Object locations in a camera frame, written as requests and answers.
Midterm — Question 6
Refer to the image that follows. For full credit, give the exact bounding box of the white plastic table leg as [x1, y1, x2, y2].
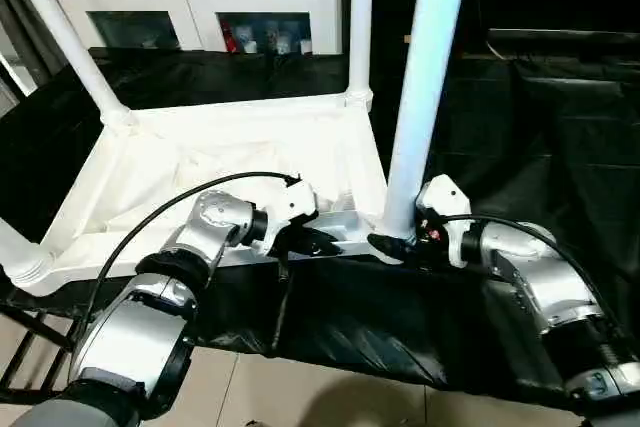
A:
[0, 218, 59, 293]
[346, 0, 375, 111]
[7, 0, 135, 126]
[382, 0, 474, 238]

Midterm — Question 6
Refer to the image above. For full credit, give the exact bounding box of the beige curtain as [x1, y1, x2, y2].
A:
[0, 0, 66, 98]

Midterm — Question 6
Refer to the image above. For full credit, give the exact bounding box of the long black rail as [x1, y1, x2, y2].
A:
[487, 29, 640, 51]

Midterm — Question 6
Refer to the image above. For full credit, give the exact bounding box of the black metal frame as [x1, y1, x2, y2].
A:
[0, 296, 81, 393]

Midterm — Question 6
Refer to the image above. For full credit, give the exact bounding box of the white plastic table top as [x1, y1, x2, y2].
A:
[9, 91, 401, 298]

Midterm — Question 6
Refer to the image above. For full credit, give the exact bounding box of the black plastic mat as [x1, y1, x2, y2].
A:
[0, 44, 640, 418]

